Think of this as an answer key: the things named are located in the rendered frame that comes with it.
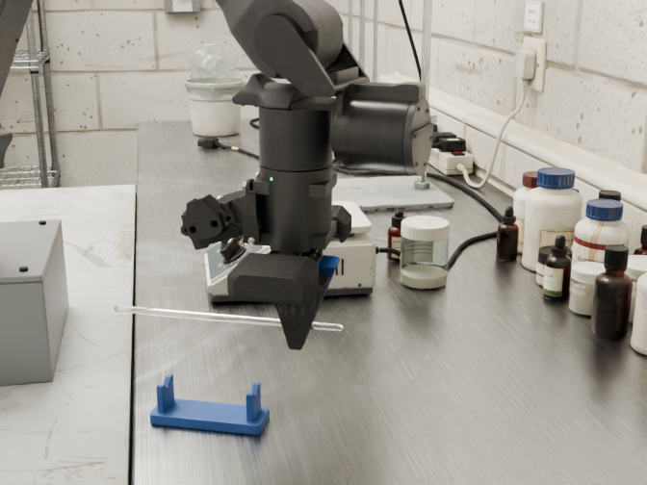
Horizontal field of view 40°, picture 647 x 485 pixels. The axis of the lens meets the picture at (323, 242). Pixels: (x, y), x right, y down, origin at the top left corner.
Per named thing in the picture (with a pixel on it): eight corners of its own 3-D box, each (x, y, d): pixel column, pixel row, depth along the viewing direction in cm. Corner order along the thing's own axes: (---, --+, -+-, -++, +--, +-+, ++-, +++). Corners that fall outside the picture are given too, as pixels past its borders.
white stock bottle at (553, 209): (509, 264, 119) (516, 168, 115) (547, 254, 123) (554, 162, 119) (551, 278, 113) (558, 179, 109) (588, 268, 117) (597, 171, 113)
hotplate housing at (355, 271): (208, 306, 104) (206, 241, 102) (204, 270, 116) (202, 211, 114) (394, 295, 107) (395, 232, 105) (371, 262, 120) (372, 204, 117)
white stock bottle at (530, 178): (556, 245, 127) (562, 170, 123) (552, 258, 121) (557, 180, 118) (513, 242, 129) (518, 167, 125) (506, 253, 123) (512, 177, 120)
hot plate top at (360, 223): (272, 237, 103) (272, 230, 103) (262, 211, 115) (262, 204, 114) (373, 232, 105) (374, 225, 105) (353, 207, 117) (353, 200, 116)
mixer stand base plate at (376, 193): (276, 216, 142) (276, 210, 141) (261, 187, 160) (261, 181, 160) (456, 207, 147) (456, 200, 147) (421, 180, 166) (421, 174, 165)
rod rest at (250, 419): (148, 424, 77) (146, 387, 76) (163, 406, 80) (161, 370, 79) (260, 436, 75) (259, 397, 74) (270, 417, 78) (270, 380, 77)
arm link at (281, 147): (222, 75, 67) (338, 82, 63) (256, 67, 72) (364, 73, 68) (225, 165, 69) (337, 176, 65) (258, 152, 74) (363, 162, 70)
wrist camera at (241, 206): (279, 169, 73) (201, 164, 74) (255, 187, 66) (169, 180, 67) (277, 240, 75) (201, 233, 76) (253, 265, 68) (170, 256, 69)
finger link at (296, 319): (332, 271, 71) (260, 267, 72) (323, 287, 68) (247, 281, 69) (331, 351, 73) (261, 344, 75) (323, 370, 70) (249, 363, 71)
